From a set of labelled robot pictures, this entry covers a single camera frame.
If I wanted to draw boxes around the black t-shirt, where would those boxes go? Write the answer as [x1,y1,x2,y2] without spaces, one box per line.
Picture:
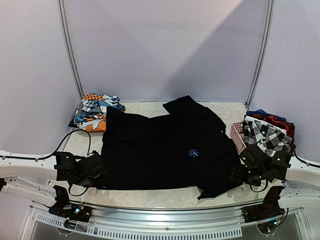
[96,96,240,199]

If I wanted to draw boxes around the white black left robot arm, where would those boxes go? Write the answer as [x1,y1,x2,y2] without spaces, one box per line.
[0,150,107,217]

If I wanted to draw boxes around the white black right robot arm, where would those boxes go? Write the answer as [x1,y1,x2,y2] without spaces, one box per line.
[229,144,320,218]

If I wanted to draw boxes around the pink plastic laundry basket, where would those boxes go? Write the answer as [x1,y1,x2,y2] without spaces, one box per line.
[230,121,247,154]

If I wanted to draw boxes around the black white checked shirt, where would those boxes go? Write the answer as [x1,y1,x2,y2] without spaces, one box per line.
[243,115,296,157]

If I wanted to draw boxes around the red black plaid shirt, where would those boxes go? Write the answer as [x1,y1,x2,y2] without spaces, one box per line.
[246,111,295,138]

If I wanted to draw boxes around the blue plaid garment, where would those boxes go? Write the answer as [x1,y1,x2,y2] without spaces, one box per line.
[251,109,287,121]

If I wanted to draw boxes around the colourful patterned folded shorts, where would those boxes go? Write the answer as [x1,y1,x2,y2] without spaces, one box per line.
[68,92,126,132]

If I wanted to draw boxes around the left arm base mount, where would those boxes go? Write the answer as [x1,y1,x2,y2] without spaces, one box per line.
[48,185,92,223]

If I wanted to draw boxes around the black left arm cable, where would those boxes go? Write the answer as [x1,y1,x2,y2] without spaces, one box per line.
[0,128,92,197]

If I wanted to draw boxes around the left aluminium frame post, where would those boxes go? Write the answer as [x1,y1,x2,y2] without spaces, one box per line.
[57,0,84,99]

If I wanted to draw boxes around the aluminium frame post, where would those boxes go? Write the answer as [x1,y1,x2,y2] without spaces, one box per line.
[57,0,84,99]
[243,0,275,110]

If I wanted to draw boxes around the front aluminium rail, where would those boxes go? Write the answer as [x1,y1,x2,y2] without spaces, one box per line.
[22,202,313,240]

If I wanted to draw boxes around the right aluminium frame post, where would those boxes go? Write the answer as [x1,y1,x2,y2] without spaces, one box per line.
[243,0,275,110]

